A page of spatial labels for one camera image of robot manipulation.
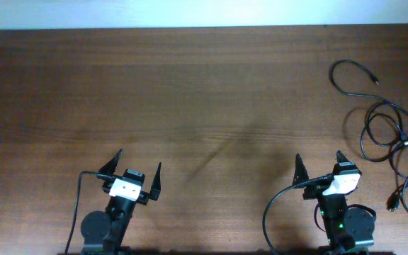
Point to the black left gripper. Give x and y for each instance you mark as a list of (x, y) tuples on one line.
[(154, 190)]

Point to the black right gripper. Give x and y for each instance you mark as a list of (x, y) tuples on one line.
[(300, 174)]

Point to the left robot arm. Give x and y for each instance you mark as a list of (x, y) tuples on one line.
[(104, 231)]

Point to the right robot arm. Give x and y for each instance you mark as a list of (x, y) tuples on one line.
[(349, 228)]

